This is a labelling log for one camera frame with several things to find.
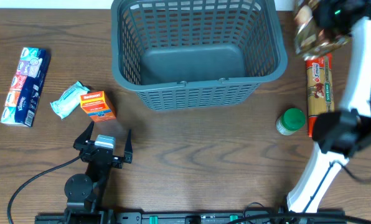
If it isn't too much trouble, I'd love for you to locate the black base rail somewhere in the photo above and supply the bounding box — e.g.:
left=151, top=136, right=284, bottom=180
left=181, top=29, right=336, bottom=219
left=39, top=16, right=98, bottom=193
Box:
left=34, top=210, right=348, bottom=224

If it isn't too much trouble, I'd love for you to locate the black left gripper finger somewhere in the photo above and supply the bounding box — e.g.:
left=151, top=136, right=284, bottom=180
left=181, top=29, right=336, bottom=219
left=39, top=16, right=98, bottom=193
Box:
left=124, top=130, right=133, bottom=157
left=73, top=121, right=95, bottom=151

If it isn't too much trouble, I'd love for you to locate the Kleenex tissue multipack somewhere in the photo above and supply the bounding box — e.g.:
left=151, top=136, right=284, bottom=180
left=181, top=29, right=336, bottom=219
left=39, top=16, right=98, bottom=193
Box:
left=0, top=47, right=50, bottom=128

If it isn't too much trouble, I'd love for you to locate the light blue tissue packet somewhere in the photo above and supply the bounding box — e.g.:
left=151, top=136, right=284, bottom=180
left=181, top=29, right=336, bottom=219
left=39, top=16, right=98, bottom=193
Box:
left=50, top=81, right=90, bottom=119

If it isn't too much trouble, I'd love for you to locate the grey plastic basket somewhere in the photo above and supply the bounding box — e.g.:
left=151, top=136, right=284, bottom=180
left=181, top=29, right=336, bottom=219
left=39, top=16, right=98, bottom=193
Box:
left=111, top=0, right=288, bottom=111

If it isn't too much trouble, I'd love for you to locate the green lid glass jar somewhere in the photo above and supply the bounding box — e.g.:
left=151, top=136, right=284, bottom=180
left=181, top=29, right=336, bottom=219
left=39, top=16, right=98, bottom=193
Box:
left=276, top=108, right=306, bottom=136

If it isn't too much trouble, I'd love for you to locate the orange spaghetti pasta packet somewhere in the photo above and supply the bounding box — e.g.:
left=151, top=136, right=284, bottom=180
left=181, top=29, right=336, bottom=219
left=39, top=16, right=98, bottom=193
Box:
left=306, top=54, right=334, bottom=138

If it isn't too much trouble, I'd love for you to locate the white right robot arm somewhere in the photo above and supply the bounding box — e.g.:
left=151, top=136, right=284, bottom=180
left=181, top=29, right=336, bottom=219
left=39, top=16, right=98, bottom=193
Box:
left=286, top=0, right=371, bottom=213

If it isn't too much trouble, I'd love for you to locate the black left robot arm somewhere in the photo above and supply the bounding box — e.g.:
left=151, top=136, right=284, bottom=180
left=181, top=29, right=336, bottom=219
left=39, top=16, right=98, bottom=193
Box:
left=63, top=122, right=133, bottom=223

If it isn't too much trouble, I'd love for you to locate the brown Nescafe Gold coffee bag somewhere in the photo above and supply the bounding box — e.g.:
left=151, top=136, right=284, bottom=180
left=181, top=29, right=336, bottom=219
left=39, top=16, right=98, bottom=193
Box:
left=293, top=0, right=351, bottom=61

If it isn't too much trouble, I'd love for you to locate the orange Redoxon box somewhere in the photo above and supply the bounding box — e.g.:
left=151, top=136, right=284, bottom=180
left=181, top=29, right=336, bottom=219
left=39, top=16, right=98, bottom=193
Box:
left=80, top=91, right=116, bottom=123

